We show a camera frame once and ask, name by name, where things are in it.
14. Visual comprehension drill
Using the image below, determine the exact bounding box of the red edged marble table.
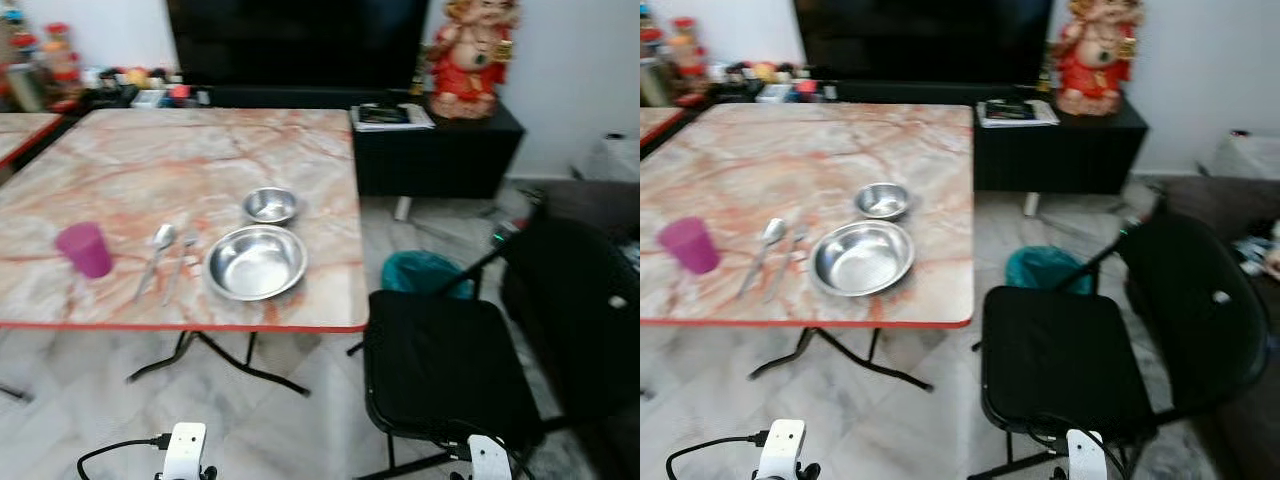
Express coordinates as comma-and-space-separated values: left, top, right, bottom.
640, 106, 687, 147
0, 112, 63, 169

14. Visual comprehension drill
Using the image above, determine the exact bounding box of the red and gold statue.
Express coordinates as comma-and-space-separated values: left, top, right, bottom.
1052, 0, 1144, 117
427, 0, 521, 121

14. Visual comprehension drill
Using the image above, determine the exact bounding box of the white box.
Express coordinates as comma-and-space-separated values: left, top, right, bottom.
1210, 131, 1280, 182
578, 133, 641, 184

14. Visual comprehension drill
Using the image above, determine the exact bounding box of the small steel bowl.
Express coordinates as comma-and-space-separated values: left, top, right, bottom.
242, 186, 301, 227
855, 182, 913, 222

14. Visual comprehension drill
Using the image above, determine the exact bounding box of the small red figurine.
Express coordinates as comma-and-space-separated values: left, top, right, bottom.
666, 17, 708, 96
42, 22, 83, 99

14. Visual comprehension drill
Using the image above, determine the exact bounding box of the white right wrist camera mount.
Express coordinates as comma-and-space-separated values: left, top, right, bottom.
468, 435, 513, 480
1065, 430, 1109, 480

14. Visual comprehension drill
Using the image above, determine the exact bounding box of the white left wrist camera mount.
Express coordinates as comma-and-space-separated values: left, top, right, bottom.
162, 423, 209, 480
757, 419, 807, 480

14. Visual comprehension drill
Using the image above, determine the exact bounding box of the steel spoon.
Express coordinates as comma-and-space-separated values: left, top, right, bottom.
133, 224, 179, 303
738, 218, 789, 299

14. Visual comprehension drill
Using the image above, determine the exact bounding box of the black side cabinet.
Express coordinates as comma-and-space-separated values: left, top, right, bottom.
972, 93, 1150, 195
350, 95, 527, 200

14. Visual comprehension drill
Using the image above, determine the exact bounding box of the stack of magazines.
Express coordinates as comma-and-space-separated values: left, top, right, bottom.
350, 102, 437, 133
976, 98, 1061, 129

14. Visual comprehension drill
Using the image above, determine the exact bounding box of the black television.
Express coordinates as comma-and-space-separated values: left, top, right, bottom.
795, 0, 1052, 84
165, 0, 431, 89

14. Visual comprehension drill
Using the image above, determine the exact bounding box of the teal waste bin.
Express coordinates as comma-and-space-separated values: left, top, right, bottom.
1004, 245, 1094, 297
381, 250, 477, 301

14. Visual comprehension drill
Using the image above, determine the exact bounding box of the marble top folding table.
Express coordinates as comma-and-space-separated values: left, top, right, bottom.
0, 108, 370, 397
640, 103, 976, 392

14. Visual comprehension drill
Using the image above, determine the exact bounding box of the dark brown sofa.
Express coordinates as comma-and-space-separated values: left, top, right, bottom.
540, 180, 641, 243
1160, 177, 1280, 480

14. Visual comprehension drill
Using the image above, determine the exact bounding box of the large steel bowl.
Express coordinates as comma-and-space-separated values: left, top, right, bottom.
809, 220, 916, 298
204, 225, 309, 303

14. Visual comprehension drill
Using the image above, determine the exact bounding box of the black folding chair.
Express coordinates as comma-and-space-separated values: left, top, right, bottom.
968, 190, 1273, 480
347, 188, 641, 480

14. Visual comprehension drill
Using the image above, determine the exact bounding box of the steel fork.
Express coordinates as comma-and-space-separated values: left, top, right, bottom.
765, 226, 810, 301
162, 232, 202, 306

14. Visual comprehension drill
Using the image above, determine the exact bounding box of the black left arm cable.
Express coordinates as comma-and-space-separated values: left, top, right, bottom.
665, 431, 770, 480
77, 434, 172, 480

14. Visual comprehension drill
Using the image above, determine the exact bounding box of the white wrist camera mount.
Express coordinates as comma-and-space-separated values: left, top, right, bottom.
468, 435, 513, 480
162, 423, 209, 480
1065, 430, 1109, 480
757, 419, 807, 480

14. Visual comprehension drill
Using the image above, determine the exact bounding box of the purple plastic cup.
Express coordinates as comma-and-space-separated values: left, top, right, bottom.
656, 216, 721, 276
55, 221, 114, 280

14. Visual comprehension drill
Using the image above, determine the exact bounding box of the low black television console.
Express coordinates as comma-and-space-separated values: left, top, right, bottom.
712, 80, 1053, 106
78, 84, 433, 110

